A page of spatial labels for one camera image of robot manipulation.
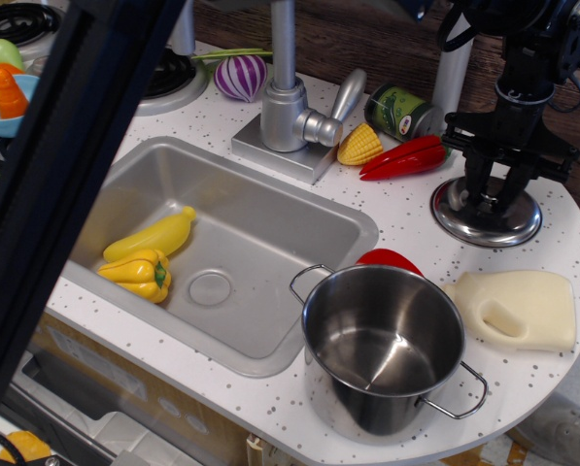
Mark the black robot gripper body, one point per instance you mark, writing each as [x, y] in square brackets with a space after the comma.
[514, 133]

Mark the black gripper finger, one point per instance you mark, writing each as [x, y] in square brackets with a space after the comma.
[478, 168]
[513, 186]

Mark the stainless steel pot lid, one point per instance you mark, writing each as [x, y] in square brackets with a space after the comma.
[484, 225]

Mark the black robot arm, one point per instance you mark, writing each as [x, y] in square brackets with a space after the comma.
[99, 67]

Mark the red toy chili pepper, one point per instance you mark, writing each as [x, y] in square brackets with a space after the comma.
[419, 155]

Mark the green pea can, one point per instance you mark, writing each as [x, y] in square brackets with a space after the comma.
[401, 114]

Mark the toy corn cob piece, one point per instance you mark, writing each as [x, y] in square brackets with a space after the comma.
[360, 146]

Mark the cream toy detergent bottle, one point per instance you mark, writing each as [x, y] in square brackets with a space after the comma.
[522, 310]

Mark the red toy tomato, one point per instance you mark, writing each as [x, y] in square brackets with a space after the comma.
[389, 258]

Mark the silver toy faucet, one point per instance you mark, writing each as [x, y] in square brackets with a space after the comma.
[288, 136]

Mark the purple toy onion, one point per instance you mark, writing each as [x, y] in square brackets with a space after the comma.
[240, 73]

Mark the grey sneaker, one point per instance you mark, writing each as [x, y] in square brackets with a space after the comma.
[552, 430]

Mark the silver toy sink basin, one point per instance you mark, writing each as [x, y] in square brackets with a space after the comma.
[254, 241]

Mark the black stove burner back right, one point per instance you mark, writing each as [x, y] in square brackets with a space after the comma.
[177, 81]

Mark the yellow toy squash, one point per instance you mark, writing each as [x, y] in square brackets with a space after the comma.
[167, 235]

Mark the yellow toy bell pepper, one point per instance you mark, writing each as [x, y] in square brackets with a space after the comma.
[143, 272]

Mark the orange toy carrot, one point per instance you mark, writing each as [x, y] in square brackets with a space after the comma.
[13, 102]

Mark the black stove burner back left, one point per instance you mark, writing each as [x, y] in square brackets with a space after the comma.
[31, 26]

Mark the light green toy pear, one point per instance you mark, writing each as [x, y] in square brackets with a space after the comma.
[10, 54]

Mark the orange object bottom left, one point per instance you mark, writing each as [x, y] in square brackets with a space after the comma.
[29, 446]

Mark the grey post right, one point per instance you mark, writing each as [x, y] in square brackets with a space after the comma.
[450, 78]

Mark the grey post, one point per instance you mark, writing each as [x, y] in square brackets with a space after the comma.
[450, 78]
[182, 39]

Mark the grey post left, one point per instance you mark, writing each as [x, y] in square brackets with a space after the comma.
[182, 39]

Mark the toy oven door handle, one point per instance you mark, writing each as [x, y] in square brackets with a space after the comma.
[31, 406]

